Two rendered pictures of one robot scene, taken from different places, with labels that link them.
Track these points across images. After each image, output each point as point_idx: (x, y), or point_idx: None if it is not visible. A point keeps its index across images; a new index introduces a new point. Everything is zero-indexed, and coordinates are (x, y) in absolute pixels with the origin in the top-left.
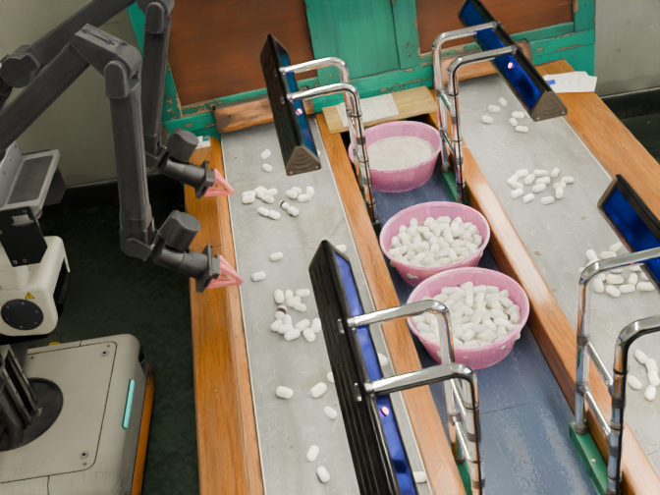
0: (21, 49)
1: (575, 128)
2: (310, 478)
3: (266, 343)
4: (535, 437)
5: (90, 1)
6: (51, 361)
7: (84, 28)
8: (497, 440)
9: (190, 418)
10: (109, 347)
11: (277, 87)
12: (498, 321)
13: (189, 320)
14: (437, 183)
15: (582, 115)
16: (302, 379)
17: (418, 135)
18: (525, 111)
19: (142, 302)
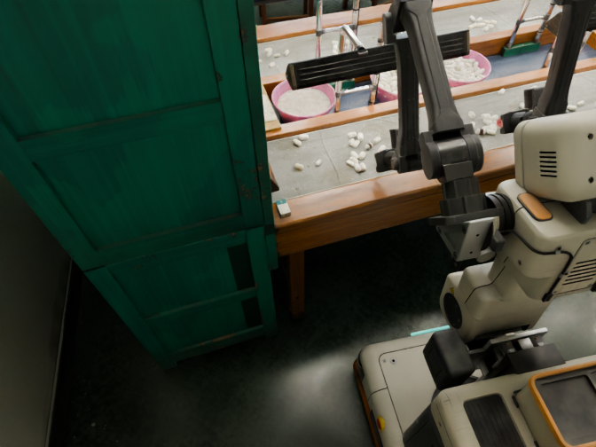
0: (448, 143)
1: (291, 35)
2: (583, 109)
3: (504, 137)
4: (506, 65)
5: (425, 43)
6: (410, 408)
7: None
8: (513, 74)
9: (380, 335)
10: (386, 359)
11: (380, 53)
12: (459, 60)
13: (277, 365)
14: None
15: (281, 30)
16: None
17: (279, 94)
18: (268, 50)
19: (248, 419)
